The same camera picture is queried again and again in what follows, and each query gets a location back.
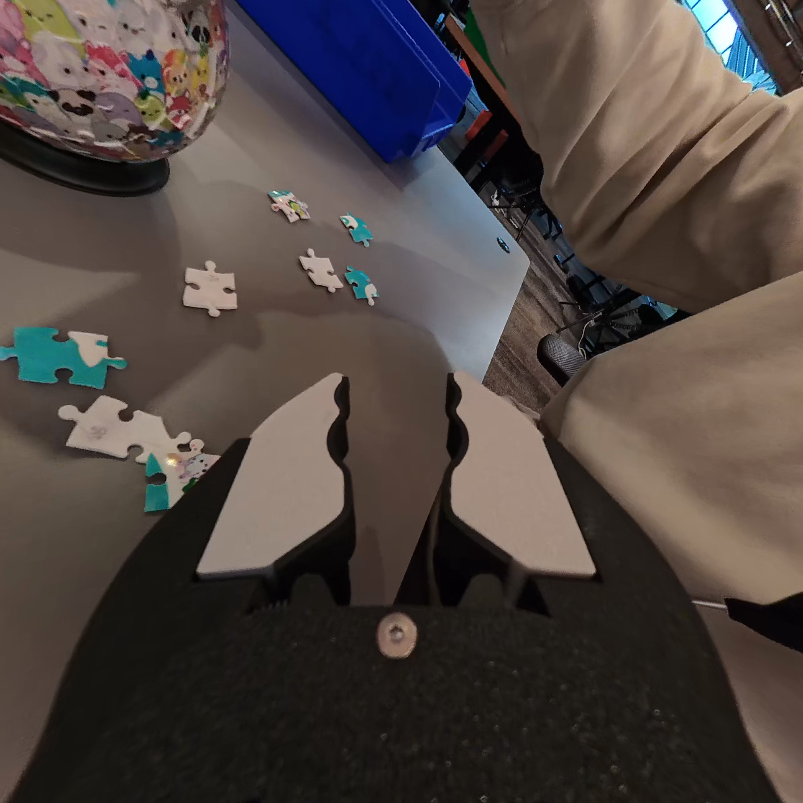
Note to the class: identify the black chair armrest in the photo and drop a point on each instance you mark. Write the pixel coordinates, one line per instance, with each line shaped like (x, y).
(558, 357)

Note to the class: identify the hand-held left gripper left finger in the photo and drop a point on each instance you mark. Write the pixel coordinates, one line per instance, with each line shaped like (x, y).
(276, 495)

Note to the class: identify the black ball stand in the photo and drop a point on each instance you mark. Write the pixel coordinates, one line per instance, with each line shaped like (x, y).
(94, 175)

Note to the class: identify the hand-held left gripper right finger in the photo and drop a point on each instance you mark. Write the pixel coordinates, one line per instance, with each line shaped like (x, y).
(520, 502)

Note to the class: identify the person's right forearm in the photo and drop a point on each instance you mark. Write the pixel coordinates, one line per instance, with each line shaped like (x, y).
(627, 157)

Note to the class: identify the colourful puzzle ball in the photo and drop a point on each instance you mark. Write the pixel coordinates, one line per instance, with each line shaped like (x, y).
(113, 69)

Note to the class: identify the colourful puzzle piece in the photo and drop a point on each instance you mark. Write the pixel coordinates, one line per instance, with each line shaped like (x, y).
(288, 206)
(157, 495)

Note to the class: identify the person's beige sweatshirt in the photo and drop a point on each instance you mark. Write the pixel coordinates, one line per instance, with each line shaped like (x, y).
(690, 470)

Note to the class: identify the blue plastic bin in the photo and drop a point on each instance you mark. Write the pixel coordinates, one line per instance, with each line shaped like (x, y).
(364, 69)

